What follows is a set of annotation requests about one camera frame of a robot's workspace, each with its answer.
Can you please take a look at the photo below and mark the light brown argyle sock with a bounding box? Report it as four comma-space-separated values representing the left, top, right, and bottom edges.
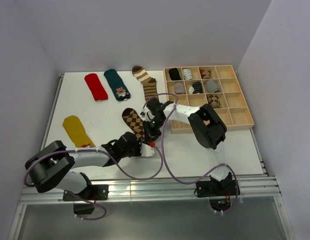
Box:
206, 94, 221, 109

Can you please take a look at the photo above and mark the rolled white striped sock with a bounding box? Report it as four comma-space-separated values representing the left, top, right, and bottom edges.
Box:
182, 68, 193, 80

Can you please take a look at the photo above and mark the rolled beige sock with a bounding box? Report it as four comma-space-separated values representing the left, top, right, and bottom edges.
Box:
173, 82, 186, 95

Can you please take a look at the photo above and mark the red sock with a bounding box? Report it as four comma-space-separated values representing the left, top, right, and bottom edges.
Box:
84, 73, 108, 102

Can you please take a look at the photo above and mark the rolled black white sock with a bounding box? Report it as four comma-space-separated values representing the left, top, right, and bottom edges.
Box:
188, 81, 204, 94

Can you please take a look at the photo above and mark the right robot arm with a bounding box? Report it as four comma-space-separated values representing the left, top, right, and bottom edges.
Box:
140, 97, 232, 195

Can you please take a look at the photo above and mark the rolled orange argyle sock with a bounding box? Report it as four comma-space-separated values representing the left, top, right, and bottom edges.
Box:
199, 68, 212, 79

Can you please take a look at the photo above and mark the green bear sock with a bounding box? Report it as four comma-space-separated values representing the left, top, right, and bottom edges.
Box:
103, 69, 131, 102

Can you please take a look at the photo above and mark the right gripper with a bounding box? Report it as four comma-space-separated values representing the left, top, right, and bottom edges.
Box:
142, 117, 167, 142

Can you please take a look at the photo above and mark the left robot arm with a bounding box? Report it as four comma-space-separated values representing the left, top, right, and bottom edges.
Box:
23, 132, 142, 200

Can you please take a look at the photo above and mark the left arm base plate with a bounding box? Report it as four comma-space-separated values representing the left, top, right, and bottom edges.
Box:
62, 184, 109, 202

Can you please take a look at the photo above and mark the dark brown argyle sock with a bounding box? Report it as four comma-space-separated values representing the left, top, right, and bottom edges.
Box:
121, 108, 145, 142

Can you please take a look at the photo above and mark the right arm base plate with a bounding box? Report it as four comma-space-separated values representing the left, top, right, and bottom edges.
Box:
195, 180, 240, 198

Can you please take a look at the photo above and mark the rolled grey sock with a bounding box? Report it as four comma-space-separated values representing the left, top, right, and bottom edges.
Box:
205, 79, 220, 93

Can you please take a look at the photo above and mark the wooden compartment tray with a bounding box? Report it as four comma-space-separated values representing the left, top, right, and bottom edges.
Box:
164, 65, 255, 131

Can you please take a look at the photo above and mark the brown striped sock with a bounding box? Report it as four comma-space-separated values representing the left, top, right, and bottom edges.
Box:
131, 65, 158, 101

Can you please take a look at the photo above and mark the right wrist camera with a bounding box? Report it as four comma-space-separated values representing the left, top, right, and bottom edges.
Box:
140, 111, 155, 122

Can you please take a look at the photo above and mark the yellow bear sock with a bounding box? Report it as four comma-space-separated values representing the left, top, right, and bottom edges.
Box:
62, 115, 96, 148

